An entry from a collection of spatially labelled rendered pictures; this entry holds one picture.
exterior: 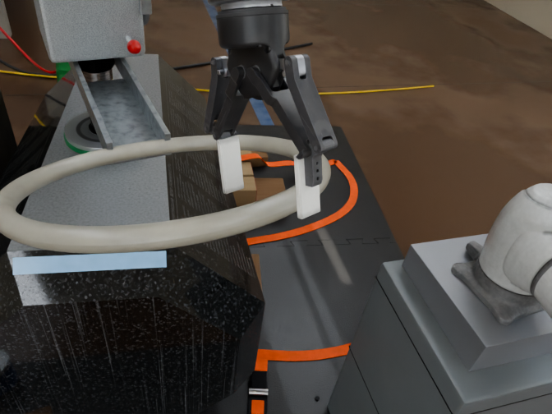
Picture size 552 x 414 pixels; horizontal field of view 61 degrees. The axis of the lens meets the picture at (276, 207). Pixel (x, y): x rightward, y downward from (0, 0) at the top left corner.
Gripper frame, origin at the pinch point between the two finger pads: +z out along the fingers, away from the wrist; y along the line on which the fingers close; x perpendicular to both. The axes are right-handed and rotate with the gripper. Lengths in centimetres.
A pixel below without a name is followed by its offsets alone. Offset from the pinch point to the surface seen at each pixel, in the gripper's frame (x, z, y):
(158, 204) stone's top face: -18, 22, 66
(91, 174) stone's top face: -9, 15, 85
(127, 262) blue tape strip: -3, 30, 57
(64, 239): 20.7, 1.3, 9.5
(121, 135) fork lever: -6, 0, 53
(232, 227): 6.3, 2.0, -1.1
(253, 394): -45, 107, 73
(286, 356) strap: -66, 104, 77
